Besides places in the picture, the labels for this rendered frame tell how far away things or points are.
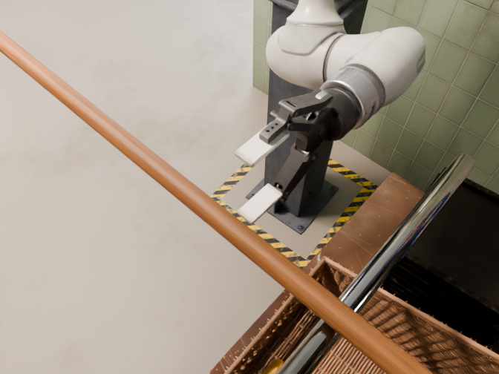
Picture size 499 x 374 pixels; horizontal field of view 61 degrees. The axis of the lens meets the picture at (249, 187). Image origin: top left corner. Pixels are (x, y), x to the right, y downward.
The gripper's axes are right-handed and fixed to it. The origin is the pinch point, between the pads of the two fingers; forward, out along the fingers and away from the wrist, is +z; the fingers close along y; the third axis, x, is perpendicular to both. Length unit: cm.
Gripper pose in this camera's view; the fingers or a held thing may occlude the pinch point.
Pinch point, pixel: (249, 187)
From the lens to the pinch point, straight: 56.8
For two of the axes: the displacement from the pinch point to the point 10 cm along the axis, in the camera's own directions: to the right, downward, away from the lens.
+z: -6.8, 6.0, -4.2
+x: -7.3, -5.6, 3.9
